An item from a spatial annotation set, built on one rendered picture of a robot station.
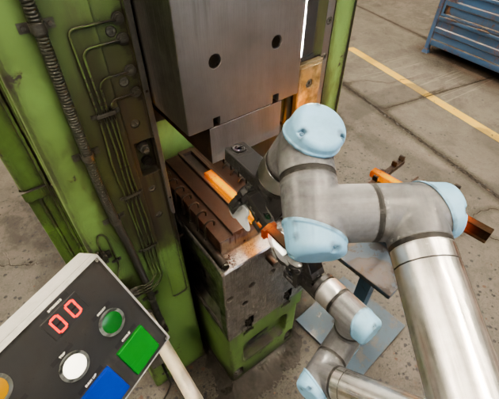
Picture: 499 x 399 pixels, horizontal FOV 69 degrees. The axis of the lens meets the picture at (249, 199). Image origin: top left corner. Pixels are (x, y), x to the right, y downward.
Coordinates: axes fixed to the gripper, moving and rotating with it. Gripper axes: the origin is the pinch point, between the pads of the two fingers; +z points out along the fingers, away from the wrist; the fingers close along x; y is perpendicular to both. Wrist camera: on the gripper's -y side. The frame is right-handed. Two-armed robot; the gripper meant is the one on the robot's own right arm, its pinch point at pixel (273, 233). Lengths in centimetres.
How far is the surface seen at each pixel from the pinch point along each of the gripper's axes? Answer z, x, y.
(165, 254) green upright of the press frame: 23.5, -24.3, 14.7
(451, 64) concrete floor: 134, 373, 101
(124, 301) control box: -0.3, -41.9, -8.2
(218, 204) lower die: 21.1, -4.9, 2.2
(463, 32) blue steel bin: 135, 376, 67
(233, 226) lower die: 10.9, -6.4, 2.4
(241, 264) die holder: 3.1, -9.1, 10.5
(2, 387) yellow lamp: -7, -65, -14
